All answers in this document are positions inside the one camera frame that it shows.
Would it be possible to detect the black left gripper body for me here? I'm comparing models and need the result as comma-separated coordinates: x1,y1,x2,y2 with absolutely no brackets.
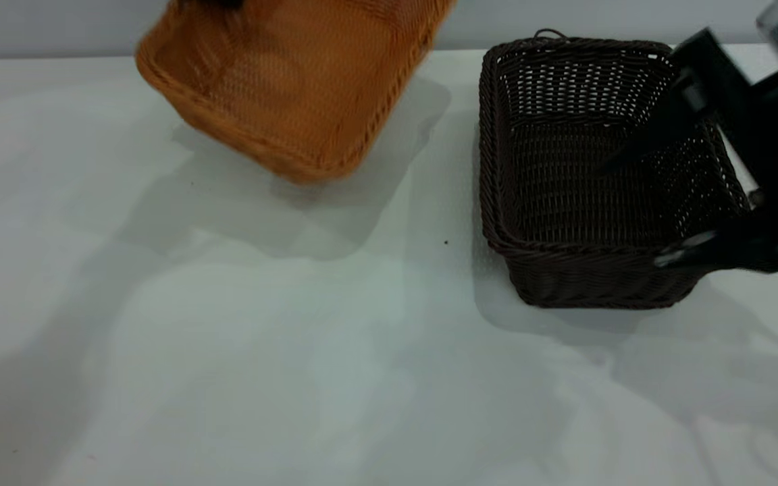
176,0,247,11

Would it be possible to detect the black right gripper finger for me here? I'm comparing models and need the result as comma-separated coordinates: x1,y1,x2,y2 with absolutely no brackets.
602,74,707,173
652,228,778,274

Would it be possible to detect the orange wicker basket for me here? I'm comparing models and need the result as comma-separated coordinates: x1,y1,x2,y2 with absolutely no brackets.
136,0,457,186

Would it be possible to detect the dark brown wicker basket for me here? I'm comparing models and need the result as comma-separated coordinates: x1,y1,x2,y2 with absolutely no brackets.
478,28,754,310

